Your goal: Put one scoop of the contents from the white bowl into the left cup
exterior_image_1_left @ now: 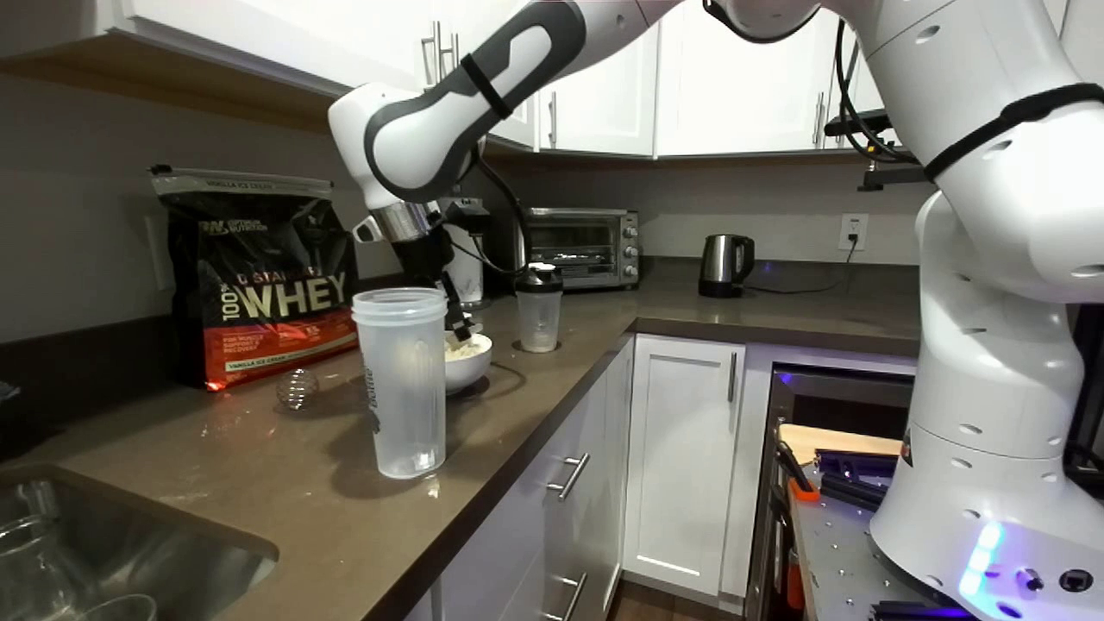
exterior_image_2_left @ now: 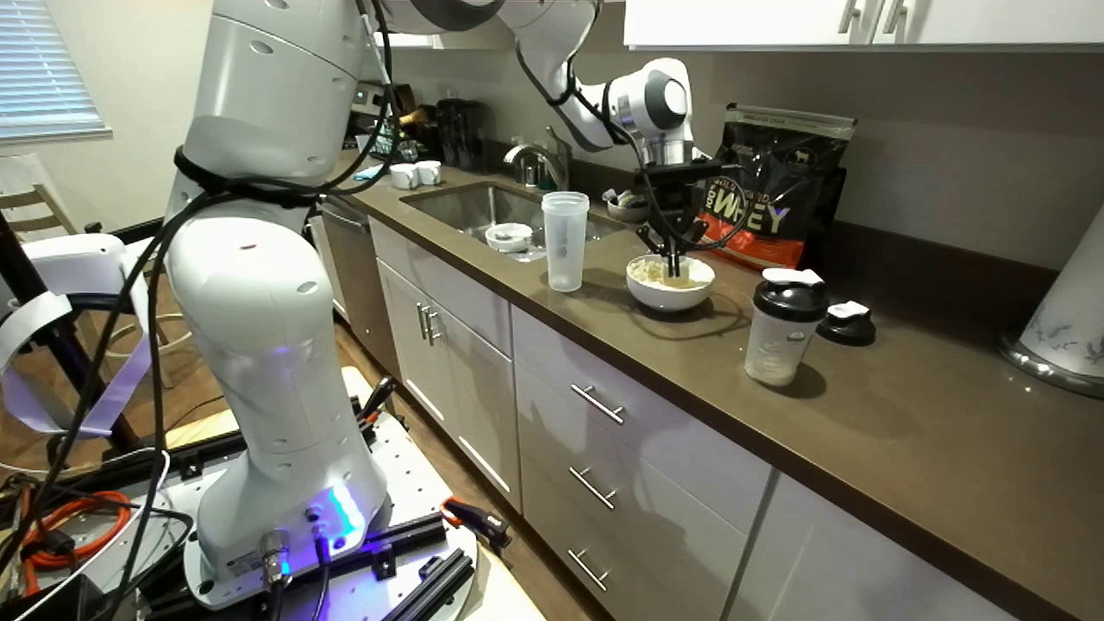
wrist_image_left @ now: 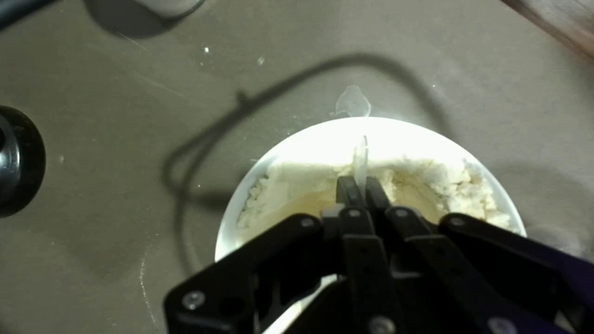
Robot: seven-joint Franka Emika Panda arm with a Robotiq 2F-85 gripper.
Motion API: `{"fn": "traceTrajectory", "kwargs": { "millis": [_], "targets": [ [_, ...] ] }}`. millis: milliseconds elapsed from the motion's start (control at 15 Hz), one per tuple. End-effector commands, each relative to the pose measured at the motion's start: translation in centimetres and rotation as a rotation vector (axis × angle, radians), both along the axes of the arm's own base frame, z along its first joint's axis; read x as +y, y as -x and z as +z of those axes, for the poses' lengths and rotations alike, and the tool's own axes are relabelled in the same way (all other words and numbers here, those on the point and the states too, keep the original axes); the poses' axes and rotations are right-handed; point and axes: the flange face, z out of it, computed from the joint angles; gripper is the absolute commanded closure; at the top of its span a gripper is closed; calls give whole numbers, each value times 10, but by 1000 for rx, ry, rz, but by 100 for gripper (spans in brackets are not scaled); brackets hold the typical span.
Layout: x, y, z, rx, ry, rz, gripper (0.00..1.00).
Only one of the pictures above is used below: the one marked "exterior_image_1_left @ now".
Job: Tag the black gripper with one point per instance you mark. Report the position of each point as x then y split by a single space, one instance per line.
427 263

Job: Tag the white bowl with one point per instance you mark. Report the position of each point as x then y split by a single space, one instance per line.
471 366

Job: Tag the small shaker cup black lid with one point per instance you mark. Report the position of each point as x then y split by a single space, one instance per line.
538 311

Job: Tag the large translucent shaker cup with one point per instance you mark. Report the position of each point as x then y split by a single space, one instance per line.
402 393

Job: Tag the silver toaster oven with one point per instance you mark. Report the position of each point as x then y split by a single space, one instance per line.
589 247

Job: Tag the black whey protein bag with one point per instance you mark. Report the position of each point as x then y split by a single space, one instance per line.
270 298

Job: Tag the white upper cabinet door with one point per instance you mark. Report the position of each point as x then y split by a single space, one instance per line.
746 106
606 108

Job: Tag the white cabinet door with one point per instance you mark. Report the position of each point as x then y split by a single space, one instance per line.
606 108
684 459
746 106

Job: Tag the white drawer bank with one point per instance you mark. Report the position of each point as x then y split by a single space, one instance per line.
574 531

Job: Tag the steel electric kettle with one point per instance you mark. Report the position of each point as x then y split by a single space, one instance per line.
726 263

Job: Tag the white lower cabinet door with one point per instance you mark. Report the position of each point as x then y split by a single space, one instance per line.
684 459

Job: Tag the stainless steel sink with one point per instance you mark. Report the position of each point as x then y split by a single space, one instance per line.
126 553

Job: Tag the wooden board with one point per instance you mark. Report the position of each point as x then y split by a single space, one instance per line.
847 440

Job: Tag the black tool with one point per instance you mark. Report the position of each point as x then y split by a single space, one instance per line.
855 476

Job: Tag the grey robot mounting table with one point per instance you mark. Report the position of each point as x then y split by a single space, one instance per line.
838 565

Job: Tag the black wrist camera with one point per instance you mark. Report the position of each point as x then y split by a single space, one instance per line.
471 208

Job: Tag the white upper wall cabinet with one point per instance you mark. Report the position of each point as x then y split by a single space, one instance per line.
207 40

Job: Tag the white wall outlet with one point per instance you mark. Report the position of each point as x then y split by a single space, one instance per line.
853 228

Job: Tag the black camera on mount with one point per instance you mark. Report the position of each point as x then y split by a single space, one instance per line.
881 118

